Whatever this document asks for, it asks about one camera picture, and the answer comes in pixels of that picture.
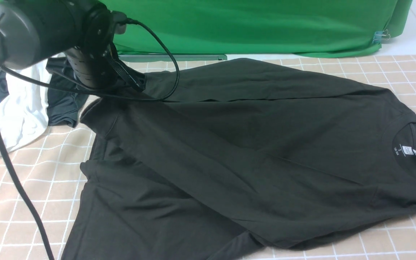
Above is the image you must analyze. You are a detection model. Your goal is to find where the white crumpled shirt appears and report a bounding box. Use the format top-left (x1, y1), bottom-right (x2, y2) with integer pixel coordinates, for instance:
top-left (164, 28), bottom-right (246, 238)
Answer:
top-left (0, 59), bottom-right (52, 157)

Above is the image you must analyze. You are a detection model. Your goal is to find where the beige checkered tablecloth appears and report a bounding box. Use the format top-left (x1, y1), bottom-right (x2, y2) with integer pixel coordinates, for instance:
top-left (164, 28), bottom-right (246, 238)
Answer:
top-left (0, 55), bottom-right (416, 260)

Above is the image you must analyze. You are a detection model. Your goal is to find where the dark gray long-sleeve shirt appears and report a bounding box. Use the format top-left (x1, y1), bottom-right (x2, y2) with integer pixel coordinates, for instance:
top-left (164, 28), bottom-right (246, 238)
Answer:
top-left (61, 58), bottom-right (416, 260)

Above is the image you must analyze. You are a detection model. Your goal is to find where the green backdrop cloth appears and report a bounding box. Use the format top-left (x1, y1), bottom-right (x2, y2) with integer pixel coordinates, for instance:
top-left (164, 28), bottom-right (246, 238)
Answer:
top-left (103, 0), bottom-right (412, 58)

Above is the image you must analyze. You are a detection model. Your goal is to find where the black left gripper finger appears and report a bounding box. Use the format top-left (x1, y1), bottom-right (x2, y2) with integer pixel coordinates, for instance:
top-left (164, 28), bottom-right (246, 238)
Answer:
top-left (105, 54), bottom-right (146, 92)

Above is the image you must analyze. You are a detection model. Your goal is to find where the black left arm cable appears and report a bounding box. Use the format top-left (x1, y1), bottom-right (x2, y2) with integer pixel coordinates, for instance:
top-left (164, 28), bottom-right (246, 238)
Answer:
top-left (0, 18), bottom-right (180, 260)

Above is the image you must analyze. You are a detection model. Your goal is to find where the blue binder clip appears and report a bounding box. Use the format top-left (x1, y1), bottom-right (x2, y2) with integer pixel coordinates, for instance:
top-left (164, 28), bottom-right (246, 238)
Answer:
top-left (372, 30), bottom-right (391, 44)

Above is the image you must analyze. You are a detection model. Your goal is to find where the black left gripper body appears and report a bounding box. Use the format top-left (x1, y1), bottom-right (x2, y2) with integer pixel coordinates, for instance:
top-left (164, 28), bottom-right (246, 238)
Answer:
top-left (65, 4), bottom-right (127, 89)

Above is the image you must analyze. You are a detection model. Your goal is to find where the dark teal crumpled shirt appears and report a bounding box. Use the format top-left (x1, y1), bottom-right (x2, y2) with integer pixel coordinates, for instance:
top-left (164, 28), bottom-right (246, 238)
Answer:
top-left (47, 74), bottom-right (88, 128)

